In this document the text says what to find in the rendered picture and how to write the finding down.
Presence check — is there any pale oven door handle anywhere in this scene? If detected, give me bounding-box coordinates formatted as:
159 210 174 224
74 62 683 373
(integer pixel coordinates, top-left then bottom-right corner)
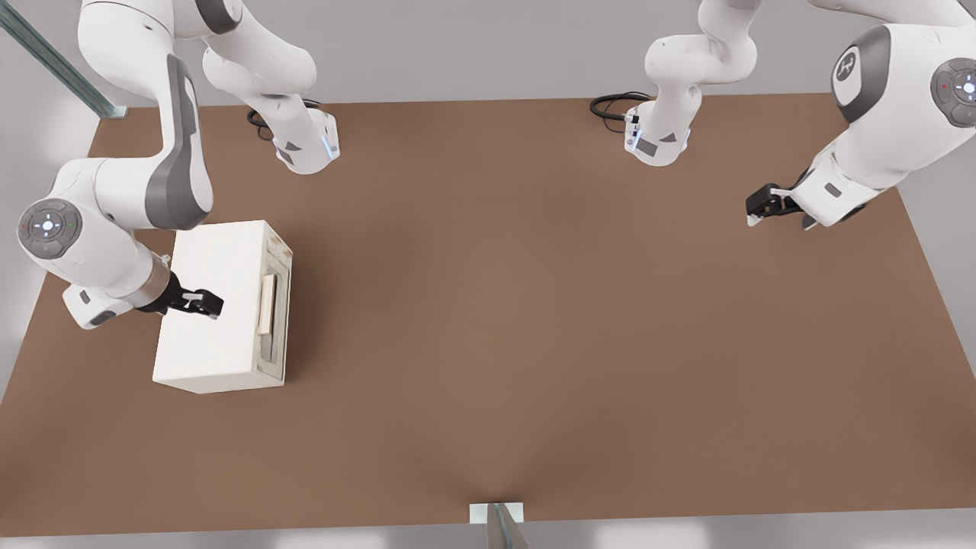
257 274 277 336

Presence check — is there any white oven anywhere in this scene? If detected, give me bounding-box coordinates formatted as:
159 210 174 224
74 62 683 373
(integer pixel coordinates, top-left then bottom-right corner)
152 220 294 395

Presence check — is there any black cable loop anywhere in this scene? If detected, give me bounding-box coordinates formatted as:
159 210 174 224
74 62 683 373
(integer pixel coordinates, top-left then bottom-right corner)
589 91 653 135
246 98 323 143

